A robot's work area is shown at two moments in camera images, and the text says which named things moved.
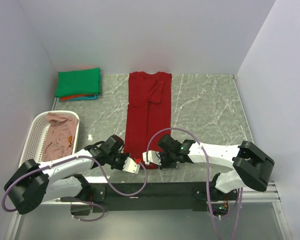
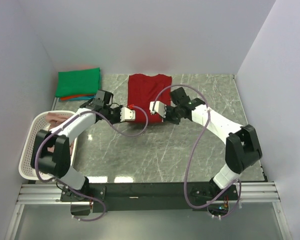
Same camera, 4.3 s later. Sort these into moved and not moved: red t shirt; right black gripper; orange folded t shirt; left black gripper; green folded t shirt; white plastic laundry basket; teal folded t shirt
Moved: right black gripper; red t shirt; left black gripper
Not moved: orange folded t shirt; teal folded t shirt; white plastic laundry basket; green folded t shirt
